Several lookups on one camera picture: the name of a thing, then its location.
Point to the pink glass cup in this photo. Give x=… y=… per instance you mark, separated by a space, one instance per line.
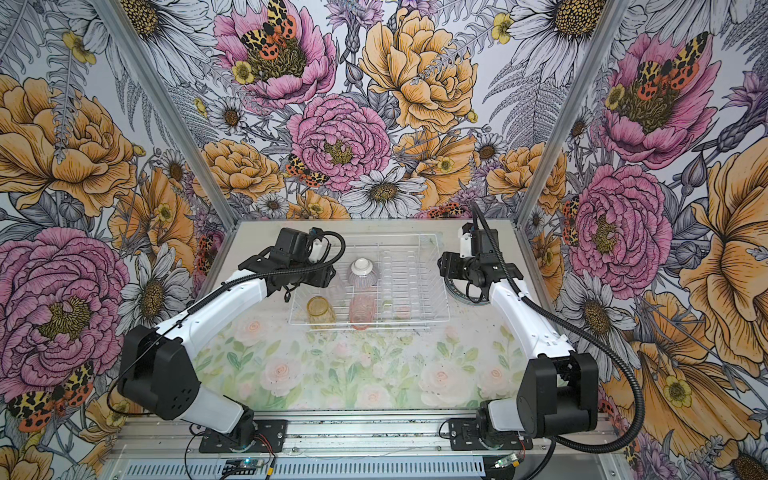
x=363 y=310

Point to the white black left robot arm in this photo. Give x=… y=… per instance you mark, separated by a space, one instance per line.
x=156 y=366

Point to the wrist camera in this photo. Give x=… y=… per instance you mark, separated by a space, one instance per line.
x=319 y=247
x=468 y=238

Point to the aluminium corner frame post right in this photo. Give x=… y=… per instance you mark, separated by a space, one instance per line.
x=599 y=48

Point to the aluminium corner frame post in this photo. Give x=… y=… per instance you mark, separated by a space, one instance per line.
x=119 y=26
x=599 y=48

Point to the aluminium corner frame post left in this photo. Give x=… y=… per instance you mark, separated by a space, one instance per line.
x=119 y=26

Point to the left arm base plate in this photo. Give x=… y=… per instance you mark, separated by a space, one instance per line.
x=262 y=436

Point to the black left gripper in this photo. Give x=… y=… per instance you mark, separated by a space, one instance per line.
x=321 y=278

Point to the green circuit board left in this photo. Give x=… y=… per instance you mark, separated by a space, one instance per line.
x=250 y=467

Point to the yellow glass cup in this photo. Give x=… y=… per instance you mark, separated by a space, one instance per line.
x=320 y=313

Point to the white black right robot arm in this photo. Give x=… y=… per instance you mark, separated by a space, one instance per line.
x=558 y=392

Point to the white plate green band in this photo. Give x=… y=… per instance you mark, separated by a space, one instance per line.
x=464 y=292

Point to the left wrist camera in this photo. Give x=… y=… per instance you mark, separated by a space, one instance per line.
x=319 y=247

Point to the aluminium front rail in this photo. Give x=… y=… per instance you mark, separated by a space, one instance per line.
x=309 y=434

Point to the white ceramic bowl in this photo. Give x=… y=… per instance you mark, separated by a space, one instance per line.
x=362 y=274

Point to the white wire dish rack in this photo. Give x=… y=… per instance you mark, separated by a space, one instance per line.
x=410 y=293

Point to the green circuit board right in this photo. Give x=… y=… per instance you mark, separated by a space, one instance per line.
x=509 y=461

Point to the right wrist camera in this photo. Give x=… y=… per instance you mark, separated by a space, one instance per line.
x=468 y=238

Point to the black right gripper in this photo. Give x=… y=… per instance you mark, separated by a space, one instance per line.
x=449 y=265

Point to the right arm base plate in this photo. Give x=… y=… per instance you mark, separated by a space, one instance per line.
x=465 y=434

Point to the green circuit board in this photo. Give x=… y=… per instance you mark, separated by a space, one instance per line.
x=509 y=461
x=250 y=467

